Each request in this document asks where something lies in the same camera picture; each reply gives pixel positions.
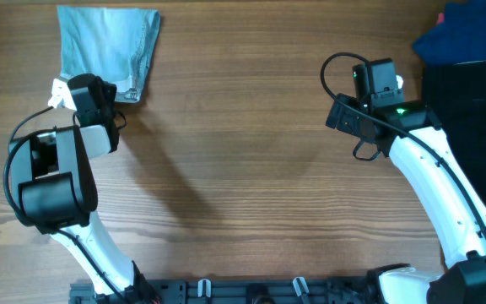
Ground dark blue cloth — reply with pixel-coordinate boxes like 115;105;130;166
412;1;486;65

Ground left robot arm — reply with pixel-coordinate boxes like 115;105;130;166
3;73;161;303

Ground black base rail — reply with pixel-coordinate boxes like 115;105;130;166
67;276;379;304

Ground black garment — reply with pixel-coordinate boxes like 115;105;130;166
422;61;486;206

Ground pink cloth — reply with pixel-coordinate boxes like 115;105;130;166
436;13;445;24

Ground light blue denim shorts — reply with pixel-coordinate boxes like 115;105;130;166
57;6;161;103

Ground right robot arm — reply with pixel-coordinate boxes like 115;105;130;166
324;56;486;303

